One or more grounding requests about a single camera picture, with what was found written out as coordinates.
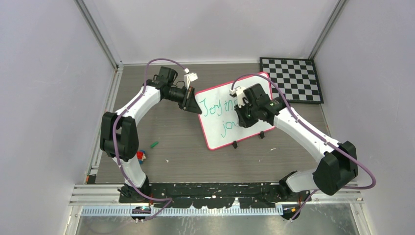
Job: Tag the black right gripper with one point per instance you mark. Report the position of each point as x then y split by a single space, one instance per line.
243 121

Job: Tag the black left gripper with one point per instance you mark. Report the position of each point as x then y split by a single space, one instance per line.
189 102

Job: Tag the pink framed whiteboard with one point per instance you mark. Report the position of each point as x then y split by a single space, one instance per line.
219 120

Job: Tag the green marker cap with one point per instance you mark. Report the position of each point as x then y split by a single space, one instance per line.
154 144

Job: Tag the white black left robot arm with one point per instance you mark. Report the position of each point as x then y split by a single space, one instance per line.
119 135

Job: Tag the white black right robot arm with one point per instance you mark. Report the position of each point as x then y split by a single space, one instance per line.
336 161

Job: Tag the black white chessboard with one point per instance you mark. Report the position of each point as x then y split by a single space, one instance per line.
296 78

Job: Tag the blue red toy car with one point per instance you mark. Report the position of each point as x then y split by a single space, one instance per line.
141 156

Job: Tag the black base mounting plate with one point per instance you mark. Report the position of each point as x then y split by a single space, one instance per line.
212 195

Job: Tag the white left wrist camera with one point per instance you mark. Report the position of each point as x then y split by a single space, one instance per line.
189 77

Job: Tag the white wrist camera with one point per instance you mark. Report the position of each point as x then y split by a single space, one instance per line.
238 92
189 77

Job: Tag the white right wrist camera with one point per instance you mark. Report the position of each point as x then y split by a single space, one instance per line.
238 92

